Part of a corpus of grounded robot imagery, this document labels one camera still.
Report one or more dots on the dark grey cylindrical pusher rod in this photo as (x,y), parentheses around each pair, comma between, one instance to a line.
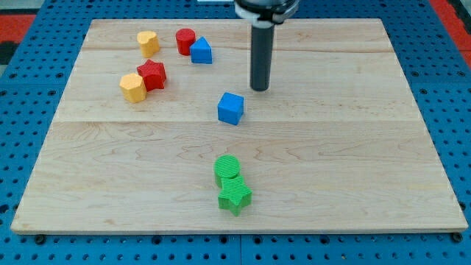
(261,57)

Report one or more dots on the black and white robot end-effector mount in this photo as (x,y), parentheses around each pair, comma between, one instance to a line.
(266,11)

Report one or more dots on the blue cube block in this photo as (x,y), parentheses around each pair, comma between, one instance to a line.
(230,108)

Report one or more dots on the blue triangular prism block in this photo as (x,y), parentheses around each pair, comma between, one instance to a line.
(201,52)

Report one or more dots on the red cylinder block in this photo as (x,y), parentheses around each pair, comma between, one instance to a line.
(185,38)

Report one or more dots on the yellow heart block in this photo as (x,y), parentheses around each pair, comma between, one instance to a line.
(148,42)

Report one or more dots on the red star block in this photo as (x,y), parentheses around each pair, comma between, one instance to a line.
(154,75)

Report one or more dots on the green cylinder block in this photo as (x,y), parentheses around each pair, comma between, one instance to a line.
(226,167)

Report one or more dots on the yellow hexagon block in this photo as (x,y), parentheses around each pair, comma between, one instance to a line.
(133,88)

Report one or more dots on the light wooden board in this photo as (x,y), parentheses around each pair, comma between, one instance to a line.
(336,144)

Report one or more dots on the green star block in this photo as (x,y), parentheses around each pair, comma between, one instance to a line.
(234,195)

